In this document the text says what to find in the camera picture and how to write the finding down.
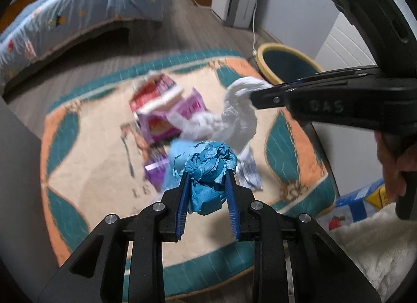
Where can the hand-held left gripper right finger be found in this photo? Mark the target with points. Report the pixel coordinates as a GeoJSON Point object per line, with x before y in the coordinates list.
{"type": "Point", "coordinates": [232, 205]}

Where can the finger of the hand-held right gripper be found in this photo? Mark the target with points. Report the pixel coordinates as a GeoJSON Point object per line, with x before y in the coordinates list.
{"type": "Point", "coordinates": [273, 99]}
{"type": "Point", "coordinates": [325, 78]}

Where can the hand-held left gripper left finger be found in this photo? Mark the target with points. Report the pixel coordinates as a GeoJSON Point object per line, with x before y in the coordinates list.
{"type": "Point", "coordinates": [181, 205]}

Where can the yellow rimmed teal trash bin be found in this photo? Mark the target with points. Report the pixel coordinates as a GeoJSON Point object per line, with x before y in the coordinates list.
{"type": "Point", "coordinates": [286, 62]}

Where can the white foil packet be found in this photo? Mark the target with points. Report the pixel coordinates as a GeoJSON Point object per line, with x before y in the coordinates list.
{"type": "Point", "coordinates": [249, 169]}

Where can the blue paper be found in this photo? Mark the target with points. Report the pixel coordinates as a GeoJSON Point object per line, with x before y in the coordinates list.
{"type": "Point", "coordinates": [208, 172]}

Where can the white plastic bag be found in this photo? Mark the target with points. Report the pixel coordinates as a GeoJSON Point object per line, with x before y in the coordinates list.
{"type": "Point", "coordinates": [237, 120]}

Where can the light blue face mask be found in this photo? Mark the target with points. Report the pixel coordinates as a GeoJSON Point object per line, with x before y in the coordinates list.
{"type": "Point", "coordinates": [174, 163]}

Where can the small purple wrapper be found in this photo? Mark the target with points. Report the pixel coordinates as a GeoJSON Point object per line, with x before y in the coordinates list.
{"type": "Point", "coordinates": [156, 169]}

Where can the purple carton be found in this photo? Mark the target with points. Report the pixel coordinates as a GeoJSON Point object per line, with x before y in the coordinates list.
{"type": "Point", "coordinates": [163, 124]}

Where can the red snack box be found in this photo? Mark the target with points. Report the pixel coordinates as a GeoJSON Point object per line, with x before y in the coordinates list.
{"type": "Point", "coordinates": [150, 94]}

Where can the person's right hand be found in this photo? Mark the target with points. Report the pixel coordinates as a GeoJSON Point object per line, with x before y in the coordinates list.
{"type": "Point", "coordinates": [389, 163]}

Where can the white panelled wardrobe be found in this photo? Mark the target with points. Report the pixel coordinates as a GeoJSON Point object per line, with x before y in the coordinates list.
{"type": "Point", "coordinates": [345, 45]}

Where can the blue cardboard box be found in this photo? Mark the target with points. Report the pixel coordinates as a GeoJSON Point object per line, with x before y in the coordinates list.
{"type": "Point", "coordinates": [355, 198]}

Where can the teal orange patterned mat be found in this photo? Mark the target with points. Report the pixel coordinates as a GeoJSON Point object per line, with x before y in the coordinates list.
{"type": "Point", "coordinates": [97, 159]}

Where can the white fluffy blanket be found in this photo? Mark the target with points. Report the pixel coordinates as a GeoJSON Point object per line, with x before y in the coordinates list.
{"type": "Point", "coordinates": [374, 251]}

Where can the bed with blue duvet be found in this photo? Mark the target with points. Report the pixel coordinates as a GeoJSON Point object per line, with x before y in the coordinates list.
{"type": "Point", "coordinates": [81, 6]}

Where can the wooden headboard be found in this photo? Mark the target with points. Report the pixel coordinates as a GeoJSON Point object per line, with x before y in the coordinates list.
{"type": "Point", "coordinates": [21, 5]}

